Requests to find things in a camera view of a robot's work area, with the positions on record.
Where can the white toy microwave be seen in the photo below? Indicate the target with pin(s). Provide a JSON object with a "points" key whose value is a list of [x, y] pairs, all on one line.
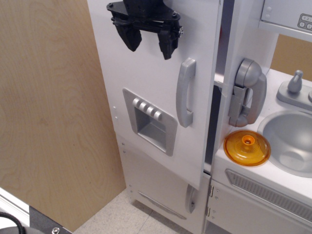
{"points": [[292, 18]]}

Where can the white toy kitchen cabinet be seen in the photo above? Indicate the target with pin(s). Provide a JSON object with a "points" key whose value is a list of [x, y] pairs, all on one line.
{"points": [[240, 37]]}

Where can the grey toy faucet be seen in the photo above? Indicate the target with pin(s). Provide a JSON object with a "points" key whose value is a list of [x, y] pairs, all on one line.
{"points": [[295, 93]]}

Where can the grey fridge door handle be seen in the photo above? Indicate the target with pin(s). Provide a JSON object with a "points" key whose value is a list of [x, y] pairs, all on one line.
{"points": [[186, 74]]}

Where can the orange transparent pot lid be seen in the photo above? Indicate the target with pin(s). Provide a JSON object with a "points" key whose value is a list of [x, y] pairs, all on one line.
{"points": [[247, 148]]}

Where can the grey toy telephone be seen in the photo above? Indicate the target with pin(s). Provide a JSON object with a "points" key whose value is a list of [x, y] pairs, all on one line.
{"points": [[248, 95]]}

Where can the white oven door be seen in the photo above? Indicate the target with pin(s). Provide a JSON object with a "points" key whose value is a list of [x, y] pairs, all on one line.
{"points": [[239, 214]]}

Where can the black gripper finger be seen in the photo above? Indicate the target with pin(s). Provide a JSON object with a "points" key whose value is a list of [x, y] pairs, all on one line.
{"points": [[130, 36], [168, 42]]}

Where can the grey freezer door handle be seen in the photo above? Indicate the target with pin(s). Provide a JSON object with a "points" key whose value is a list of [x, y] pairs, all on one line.
{"points": [[190, 199]]}

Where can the grey oven vent grille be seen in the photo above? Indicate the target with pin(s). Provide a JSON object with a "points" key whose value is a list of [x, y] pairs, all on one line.
{"points": [[270, 195]]}

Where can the grey ice dispenser panel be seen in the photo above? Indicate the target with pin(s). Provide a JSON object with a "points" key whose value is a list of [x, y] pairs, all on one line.
{"points": [[151, 123]]}

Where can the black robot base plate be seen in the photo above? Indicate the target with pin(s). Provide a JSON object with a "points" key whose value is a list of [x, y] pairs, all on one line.
{"points": [[45, 224]]}

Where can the grey toy sink basin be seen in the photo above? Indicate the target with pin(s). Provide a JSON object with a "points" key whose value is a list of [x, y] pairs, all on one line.
{"points": [[289, 134]]}

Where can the white toy fridge door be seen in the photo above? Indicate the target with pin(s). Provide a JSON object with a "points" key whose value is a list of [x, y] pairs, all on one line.
{"points": [[147, 74]]}

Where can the white freezer door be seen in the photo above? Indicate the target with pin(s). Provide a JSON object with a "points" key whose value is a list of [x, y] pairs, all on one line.
{"points": [[161, 190]]}

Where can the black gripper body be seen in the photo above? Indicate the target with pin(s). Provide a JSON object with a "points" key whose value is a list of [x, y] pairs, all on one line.
{"points": [[131, 16]]}

